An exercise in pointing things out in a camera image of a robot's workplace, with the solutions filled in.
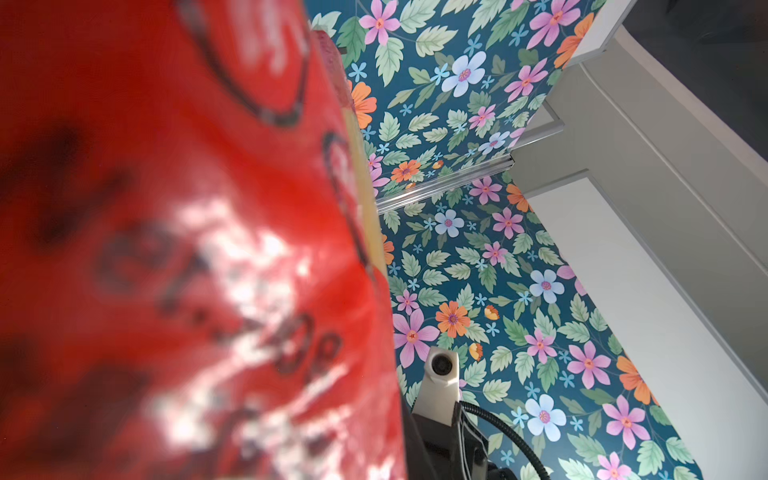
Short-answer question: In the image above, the red spaghetti pack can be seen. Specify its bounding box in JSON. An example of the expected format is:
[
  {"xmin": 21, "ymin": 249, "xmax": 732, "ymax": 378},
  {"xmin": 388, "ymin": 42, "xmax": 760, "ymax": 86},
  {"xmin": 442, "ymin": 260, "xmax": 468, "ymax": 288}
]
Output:
[{"xmin": 1, "ymin": 1, "xmax": 407, "ymax": 479}]

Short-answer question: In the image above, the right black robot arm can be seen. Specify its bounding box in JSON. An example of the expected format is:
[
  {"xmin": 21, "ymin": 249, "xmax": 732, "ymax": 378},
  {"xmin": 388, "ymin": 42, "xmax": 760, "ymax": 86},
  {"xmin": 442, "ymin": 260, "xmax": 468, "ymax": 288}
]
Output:
[{"xmin": 401, "ymin": 401, "xmax": 550, "ymax": 479}]

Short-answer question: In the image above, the white two-tier shelf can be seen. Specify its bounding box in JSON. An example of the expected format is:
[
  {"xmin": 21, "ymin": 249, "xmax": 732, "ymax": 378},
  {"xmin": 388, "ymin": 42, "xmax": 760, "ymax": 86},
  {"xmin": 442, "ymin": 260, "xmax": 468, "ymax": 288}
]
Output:
[{"xmin": 514, "ymin": 1, "xmax": 767, "ymax": 479}]

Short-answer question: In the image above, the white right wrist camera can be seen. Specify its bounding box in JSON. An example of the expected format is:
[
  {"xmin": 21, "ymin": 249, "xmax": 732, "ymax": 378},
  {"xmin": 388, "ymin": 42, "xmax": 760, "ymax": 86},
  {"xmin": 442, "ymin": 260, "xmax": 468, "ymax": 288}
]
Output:
[{"xmin": 412, "ymin": 347, "xmax": 460, "ymax": 426}]

